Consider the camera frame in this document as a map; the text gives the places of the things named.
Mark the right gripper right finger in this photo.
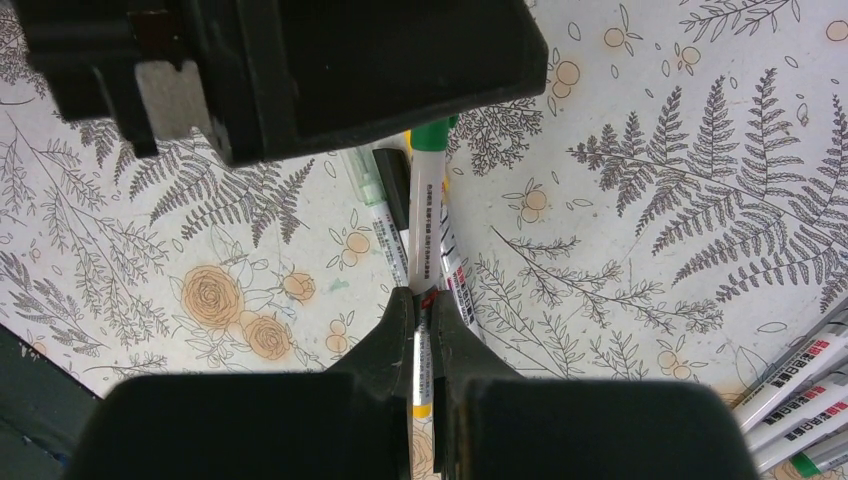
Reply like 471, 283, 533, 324
430, 292, 757, 479

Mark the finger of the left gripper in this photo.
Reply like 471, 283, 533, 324
185, 1, 548, 167

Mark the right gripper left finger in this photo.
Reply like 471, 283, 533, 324
65, 287, 415, 479

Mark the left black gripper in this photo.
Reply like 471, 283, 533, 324
11, 1, 232, 159

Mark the clear cap marker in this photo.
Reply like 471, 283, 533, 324
344, 147, 409, 287

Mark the yellow cap marker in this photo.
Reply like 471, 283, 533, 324
412, 285, 438, 418

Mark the black cap marker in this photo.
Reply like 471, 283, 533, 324
372, 148, 410, 259

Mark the green cap marker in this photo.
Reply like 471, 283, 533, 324
790, 432, 847, 478
409, 115, 457, 295

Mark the red cap marker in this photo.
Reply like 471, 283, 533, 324
733, 325, 847, 433

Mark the purple cap marker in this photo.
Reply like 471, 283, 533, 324
745, 375, 847, 452
753, 402, 847, 473

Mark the floral fern table mat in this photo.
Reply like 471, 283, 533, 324
0, 0, 848, 480

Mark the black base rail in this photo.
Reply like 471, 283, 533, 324
1, 327, 100, 479

